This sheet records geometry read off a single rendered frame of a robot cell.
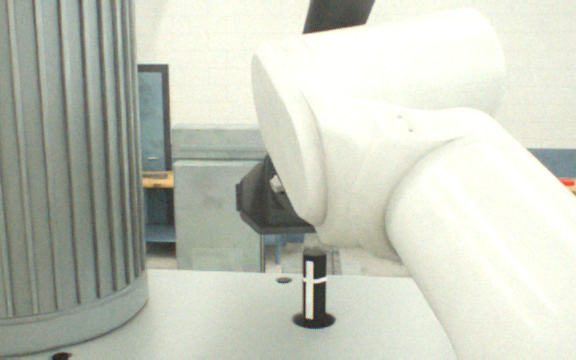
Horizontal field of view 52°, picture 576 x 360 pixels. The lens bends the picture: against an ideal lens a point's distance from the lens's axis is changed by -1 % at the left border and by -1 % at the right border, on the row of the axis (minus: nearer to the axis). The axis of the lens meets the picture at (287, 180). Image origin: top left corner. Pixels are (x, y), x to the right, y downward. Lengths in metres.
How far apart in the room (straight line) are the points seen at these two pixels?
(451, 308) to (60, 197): 0.33
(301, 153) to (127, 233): 0.29
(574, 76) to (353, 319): 6.99
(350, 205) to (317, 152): 0.02
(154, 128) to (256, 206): 6.85
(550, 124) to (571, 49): 0.85
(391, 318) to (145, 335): 0.21
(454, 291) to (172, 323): 0.35
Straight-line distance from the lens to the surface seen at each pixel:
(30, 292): 0.48
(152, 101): 7.29
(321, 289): 0.50
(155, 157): 7.33
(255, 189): 0.47
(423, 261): 0.21
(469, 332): 0.19
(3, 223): 0.46
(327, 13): 0.33
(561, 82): 7.39
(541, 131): 7.36
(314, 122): 0.24
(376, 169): 0.23
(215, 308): 0.54
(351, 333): 0.50
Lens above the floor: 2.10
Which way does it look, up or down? 11 degrees down
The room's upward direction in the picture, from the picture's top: straight up
